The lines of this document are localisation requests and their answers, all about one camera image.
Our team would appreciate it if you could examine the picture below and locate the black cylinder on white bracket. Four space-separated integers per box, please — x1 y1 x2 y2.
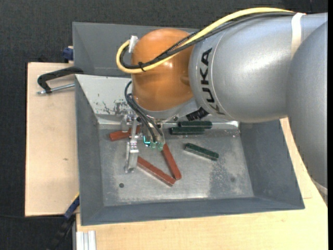
179 103 210 122

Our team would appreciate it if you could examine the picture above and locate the pale flat board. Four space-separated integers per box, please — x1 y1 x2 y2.
24 62 80 217

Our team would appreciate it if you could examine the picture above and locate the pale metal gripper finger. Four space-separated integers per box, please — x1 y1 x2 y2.
130 139 140 172
124 140 132 174

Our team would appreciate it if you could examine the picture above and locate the red-brown flat block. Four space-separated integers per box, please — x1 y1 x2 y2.
161 143 183 181
109 126 143 142
136 156 176 188

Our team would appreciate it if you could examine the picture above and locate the dark green flat block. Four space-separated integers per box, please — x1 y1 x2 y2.
169 127 206 136
177 120 213 129
183 142 220 162

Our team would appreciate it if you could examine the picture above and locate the grey metal bin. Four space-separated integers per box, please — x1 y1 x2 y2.
72 21 305 226

